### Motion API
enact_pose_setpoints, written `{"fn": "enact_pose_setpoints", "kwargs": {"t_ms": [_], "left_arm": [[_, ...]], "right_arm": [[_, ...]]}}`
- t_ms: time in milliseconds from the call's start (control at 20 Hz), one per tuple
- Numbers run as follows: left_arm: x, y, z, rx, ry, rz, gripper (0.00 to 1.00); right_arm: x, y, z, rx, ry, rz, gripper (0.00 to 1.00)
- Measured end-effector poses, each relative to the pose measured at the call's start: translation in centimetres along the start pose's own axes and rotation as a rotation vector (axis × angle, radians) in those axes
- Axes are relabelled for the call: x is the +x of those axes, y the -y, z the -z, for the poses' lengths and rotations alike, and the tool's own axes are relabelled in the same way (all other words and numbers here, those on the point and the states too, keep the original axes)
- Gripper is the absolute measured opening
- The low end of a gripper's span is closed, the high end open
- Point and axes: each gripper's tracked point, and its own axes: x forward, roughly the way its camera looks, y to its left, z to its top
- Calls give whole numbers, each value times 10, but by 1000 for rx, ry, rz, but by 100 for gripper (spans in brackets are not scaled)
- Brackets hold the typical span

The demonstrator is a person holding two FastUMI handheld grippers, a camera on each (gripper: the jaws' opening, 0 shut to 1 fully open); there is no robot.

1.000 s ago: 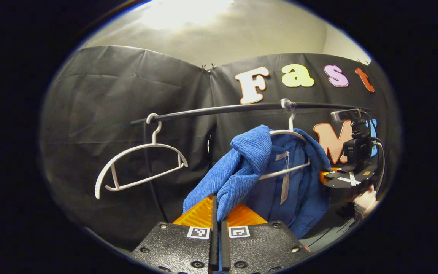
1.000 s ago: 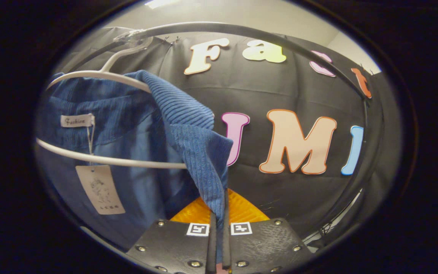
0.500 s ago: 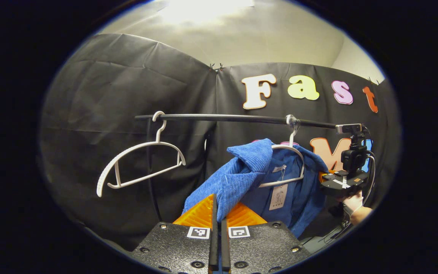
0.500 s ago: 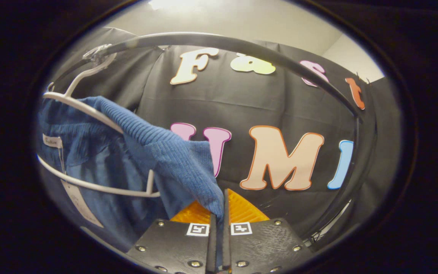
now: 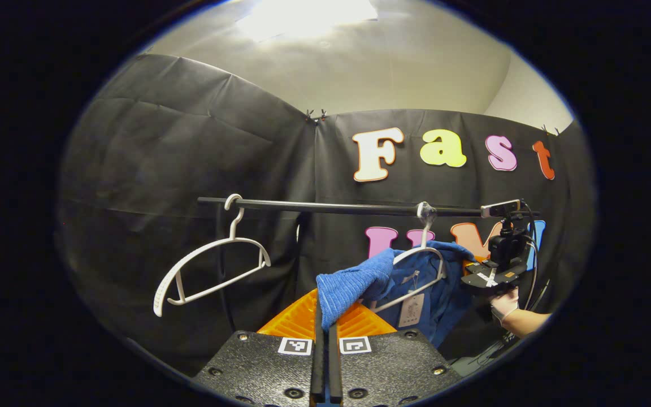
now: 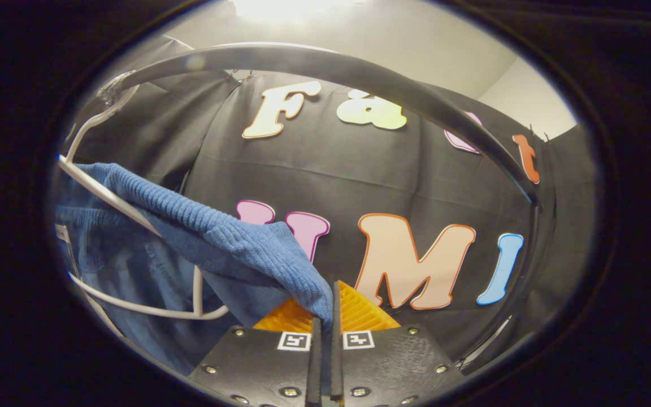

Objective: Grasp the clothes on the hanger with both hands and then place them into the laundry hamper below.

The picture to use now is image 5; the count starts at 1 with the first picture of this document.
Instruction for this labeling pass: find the ceiling light panel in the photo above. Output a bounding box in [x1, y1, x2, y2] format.
[238, 0, 378, 41]

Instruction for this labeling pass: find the blue ribbed knit garment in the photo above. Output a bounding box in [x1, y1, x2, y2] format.
[315, 240, 479, 348]

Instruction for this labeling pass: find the empty white plastic hanger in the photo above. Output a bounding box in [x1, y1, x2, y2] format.
[153, 193, 272, 317]

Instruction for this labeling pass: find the black clothes rail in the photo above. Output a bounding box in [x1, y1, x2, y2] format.
[197, 195, 542, 334]

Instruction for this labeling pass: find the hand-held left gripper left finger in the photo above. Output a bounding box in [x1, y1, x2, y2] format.
[193, 288, 326, 407]

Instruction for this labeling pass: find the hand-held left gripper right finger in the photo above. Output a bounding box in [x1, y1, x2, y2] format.
[327, 301, 463, 406]

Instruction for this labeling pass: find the white hanger with taped hook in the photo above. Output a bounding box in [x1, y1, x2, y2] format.
[370, 201, 446, 314]

